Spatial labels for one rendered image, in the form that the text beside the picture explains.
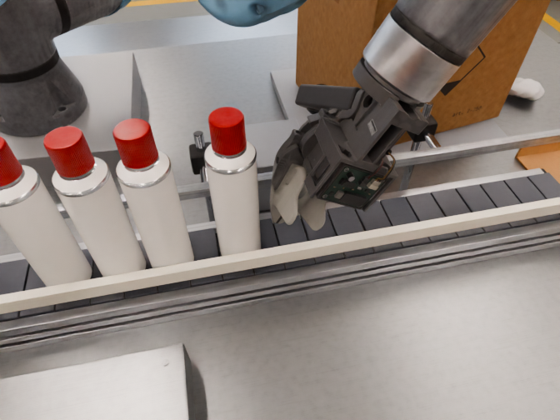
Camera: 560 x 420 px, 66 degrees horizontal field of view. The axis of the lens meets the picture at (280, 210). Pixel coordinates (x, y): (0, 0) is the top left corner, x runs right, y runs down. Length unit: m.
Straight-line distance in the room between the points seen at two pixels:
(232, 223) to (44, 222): 0.18
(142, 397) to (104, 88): 0.55
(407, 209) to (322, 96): 0.22
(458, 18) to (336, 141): 0.13
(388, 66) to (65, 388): 0.43
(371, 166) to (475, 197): 0.29
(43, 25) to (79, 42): 0.45
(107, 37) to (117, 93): 0.36
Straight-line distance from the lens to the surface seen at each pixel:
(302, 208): 0.50
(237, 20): 0.29
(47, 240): 0.49
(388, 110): 0.38
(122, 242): 0.49
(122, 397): 0.49
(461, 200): 0.65
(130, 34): 1.18
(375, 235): 0.53
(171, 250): 0.49
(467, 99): 0.80
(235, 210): 0.45
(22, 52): 0.73
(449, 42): 0.38
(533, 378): 0.60
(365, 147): 0.39
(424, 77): 0.38
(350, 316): 0.56
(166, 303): 0.53
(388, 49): 0.38
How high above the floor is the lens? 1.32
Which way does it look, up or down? 48 degrees down
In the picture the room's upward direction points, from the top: straight up
